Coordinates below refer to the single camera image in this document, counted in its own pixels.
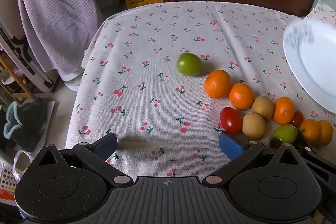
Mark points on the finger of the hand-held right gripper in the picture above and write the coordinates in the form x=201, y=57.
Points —
x=305, y=145
x=276, y=142

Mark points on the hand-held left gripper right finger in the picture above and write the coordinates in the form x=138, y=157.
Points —
x=230, y=147

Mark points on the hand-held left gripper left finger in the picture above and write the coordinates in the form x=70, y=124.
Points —
x=106, y=144

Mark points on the green apple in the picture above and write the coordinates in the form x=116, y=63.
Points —
x=189, y=64
x=284, y=133

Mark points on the orange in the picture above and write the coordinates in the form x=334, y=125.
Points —
x=241, y=96
x=311, y=130
x=218, y=83
x=284, y=110
x=326, y=132

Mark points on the tan kiwi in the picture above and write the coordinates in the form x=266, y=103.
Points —
x=263, y=107
x=253, y=125

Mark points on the small red tomato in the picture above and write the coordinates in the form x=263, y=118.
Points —
x=298, y=118

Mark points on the white plate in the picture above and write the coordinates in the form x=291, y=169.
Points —
x=315, y=61

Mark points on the white fan base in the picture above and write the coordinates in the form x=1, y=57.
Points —
x=72, y=82

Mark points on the grey plush slippers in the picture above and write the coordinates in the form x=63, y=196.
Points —
x=26, y=121

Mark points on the white plastic bag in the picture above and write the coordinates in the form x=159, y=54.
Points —
x=22, y=163

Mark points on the cherry print tablecloth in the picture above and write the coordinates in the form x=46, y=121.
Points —
x=157, y=56

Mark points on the white perforated basket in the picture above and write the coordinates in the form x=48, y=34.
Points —
x=6, y=179

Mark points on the wooden rack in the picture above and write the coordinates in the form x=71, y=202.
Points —
x=14, y=87

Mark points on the lilac gingham cloth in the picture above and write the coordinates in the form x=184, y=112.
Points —
x=60, y=29

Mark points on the floral branch print cloth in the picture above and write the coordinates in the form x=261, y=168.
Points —
x=324, y=10

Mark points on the white folding frame black trim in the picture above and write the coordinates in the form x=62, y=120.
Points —
x=18, y=53

